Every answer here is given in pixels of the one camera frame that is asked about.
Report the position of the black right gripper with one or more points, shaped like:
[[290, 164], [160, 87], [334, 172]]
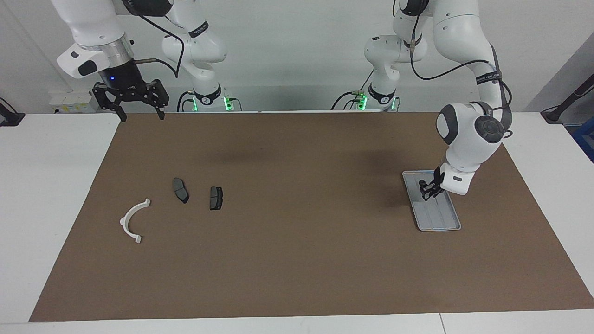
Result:
[[118, 79]]

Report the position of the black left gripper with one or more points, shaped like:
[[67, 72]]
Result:
[[437, 178]]

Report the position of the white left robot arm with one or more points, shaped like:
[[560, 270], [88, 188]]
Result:
[[468, 134]]

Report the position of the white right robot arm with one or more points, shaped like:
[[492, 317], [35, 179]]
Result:
[[93, 23]]

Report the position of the silver metal tray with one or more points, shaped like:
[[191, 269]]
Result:
[[441, 215]]

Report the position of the white background box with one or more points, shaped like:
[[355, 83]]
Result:
[[74, 101]]

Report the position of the long dark brake pad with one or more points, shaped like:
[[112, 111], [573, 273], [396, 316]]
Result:
[[180, 189]]

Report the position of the short dark brake pad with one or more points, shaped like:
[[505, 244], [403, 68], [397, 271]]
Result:
[[216, 198]]

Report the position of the black table clamp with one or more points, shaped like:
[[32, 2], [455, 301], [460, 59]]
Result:
[[10, 118]]

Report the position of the brown table mat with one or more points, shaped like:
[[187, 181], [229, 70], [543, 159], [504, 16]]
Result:
[[297, 260]]

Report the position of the black angled stand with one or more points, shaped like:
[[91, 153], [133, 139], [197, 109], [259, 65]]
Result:
[[564, 104]]

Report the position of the blue bin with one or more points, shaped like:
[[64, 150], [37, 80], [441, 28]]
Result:
[[585, 141]]

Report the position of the white curved plastic bracket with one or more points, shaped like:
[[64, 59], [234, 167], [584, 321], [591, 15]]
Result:
[[124, 222]]

